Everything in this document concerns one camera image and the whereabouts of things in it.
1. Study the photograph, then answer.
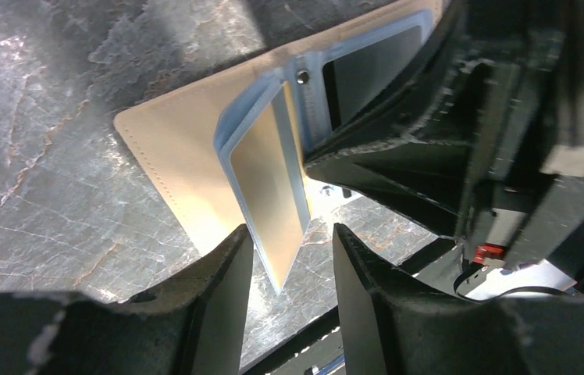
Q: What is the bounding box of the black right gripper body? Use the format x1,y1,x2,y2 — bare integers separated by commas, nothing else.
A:
401,0,584,270

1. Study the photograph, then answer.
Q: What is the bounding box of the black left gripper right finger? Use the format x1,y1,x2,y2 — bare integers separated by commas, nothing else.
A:
333,223,584,374

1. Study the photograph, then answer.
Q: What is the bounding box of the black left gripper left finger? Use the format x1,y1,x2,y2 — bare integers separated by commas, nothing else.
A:
0,225,254,374

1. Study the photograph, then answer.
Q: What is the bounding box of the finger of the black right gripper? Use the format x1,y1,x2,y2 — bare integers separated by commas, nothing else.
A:
303,113,479,238

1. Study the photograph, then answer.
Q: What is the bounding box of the black credit card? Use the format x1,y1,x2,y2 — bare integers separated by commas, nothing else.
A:
322,25,426,130

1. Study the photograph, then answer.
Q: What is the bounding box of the beige leather card holder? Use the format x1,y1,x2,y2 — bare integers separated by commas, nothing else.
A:
113,0,446,296

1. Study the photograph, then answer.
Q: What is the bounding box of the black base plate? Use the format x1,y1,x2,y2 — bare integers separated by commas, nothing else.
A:
240,238,461,374

